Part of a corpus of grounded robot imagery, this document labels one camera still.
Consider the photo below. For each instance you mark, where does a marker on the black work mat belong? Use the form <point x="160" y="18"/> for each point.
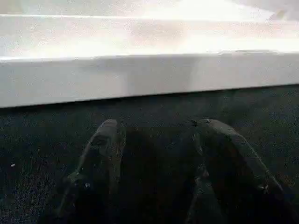
<point x="35" y="151"/>

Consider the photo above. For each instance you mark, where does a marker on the white plastic table top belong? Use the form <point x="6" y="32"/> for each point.
<point x="149" y="58"/>

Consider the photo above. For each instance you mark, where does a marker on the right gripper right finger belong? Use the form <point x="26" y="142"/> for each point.
<point x="229" y="177"/>

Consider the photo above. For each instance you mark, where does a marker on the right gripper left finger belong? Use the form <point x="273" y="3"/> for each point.
<point x="98" y="177"/>

